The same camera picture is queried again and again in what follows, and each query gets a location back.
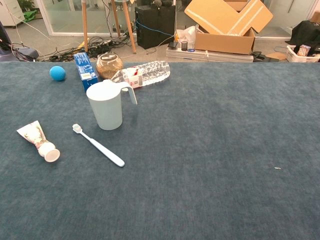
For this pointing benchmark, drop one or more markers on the light blue toothbrush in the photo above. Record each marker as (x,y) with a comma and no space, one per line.
(102,149)

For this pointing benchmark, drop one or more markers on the white floral toothpaste tube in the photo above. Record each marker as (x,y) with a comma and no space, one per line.
(35,136)

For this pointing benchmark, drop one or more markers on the black mesh pen cup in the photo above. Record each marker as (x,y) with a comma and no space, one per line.
(184,46)

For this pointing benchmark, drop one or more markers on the clear plastic water bottle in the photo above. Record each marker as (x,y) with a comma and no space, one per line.
(152,71)

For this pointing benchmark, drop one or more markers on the blue carpet table cover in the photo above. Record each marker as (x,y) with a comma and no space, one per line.
(200,150)

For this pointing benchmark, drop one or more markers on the glass jar of grains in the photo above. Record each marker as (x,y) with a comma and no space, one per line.
(108,68)

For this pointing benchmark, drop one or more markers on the black phone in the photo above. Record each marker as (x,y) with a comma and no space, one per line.
(173,45)

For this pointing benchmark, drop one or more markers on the white plastic bag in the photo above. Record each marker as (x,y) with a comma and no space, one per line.
(187,33)

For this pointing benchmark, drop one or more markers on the blue cardboard box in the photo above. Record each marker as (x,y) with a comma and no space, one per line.
(85,67)

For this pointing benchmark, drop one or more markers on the black computer tower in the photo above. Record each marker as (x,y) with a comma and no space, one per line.
(155,25)

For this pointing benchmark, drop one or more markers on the open brown cardboard box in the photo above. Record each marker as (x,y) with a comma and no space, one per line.
(222,43)

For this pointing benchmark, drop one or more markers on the wooden stand leg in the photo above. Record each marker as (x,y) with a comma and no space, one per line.
(116,20)
(85,25)
(128,25)

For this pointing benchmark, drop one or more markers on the blue foam ball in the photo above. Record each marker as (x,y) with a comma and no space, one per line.
(57,73)

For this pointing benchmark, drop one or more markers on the large flattened cardboard sheet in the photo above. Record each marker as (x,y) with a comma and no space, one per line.
(220,15)

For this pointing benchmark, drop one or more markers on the small cardboard piece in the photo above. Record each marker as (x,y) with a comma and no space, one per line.
(277,56)

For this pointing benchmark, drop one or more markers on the dark blue machine base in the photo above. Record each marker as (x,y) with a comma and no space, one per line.
(27,53)

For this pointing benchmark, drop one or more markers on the white plastic basket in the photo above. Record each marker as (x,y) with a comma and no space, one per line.
(295,57)

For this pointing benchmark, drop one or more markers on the small printed carton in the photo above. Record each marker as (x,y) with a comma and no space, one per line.
(303,50)

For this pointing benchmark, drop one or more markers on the green cloth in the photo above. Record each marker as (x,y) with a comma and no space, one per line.
(30,15)

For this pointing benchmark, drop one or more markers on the black cloth covered object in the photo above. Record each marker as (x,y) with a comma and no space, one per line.
(306,32)

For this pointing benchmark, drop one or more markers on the white cabinet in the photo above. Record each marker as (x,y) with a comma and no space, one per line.
(10,12)

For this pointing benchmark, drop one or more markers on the aluminium rail platform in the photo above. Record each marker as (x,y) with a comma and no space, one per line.
(200,56)

